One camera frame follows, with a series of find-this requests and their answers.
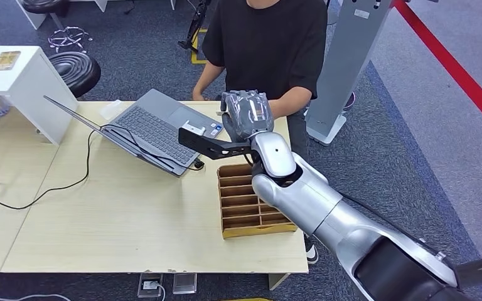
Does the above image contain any black tripod stand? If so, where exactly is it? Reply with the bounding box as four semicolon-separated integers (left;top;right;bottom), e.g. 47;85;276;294
178;0;210;53

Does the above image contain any white cabinet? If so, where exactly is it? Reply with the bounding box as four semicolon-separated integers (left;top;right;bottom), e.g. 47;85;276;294
0;45;79;146

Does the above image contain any black ribbed round stool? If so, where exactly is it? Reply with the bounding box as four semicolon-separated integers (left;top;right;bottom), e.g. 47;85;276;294
48;51;102;99

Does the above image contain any wooden slotted card organizer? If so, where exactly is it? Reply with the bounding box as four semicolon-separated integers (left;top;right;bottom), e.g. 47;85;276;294
217;162;298;240

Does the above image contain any floor power socket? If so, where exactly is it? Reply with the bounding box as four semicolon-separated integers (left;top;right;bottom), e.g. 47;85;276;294
137;273;164;299

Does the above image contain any black laptop power cable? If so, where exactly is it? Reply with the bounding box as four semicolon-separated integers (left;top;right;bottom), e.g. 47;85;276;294
0;124;205;211

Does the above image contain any white cable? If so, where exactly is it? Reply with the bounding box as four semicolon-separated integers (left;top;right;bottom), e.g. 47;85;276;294
0;282;166;301

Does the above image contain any red floor tape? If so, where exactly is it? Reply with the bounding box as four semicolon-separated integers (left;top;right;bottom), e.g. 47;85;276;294
392;0;482;142

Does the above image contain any grey kiosk stand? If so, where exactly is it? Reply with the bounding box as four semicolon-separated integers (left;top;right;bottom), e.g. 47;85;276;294
305;0;393;146

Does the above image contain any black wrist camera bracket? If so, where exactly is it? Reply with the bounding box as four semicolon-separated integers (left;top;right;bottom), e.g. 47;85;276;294
178;120;254;161

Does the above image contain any person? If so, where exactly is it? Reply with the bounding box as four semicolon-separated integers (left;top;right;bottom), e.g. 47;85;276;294
191;0;328;265

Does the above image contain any white desk frame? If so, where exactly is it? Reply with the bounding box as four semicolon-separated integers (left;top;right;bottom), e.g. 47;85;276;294
15;0;176;31

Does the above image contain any grey laptop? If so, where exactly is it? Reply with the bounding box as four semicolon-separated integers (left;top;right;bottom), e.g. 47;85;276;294
43;88;225;177

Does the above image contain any black stool with chrome base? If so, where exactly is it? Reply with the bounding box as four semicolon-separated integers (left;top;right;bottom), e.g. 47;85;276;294
21;0;94;55

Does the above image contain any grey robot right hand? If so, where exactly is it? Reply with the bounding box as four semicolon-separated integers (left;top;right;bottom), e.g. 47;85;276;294
220;89;275;142

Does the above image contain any clear plastic bag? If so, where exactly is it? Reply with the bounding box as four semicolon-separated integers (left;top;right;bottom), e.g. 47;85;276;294
99;99;132;122

